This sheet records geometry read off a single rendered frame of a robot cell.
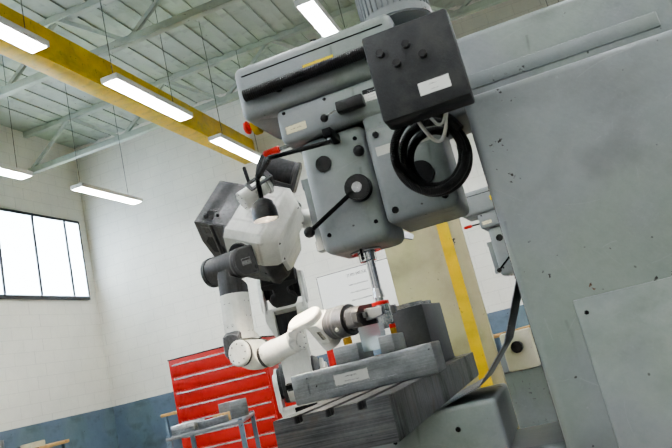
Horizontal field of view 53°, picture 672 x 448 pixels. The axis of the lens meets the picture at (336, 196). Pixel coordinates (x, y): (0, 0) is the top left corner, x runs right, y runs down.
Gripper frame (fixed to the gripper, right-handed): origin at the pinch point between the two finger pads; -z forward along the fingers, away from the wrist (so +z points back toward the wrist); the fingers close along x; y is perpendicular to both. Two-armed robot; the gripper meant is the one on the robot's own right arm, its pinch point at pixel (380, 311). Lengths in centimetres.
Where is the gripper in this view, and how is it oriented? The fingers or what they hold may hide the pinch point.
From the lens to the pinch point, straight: 182.9
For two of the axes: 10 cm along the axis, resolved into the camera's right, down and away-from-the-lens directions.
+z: -7.1, 3.1, 6.3
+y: 2.2, 9.5, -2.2
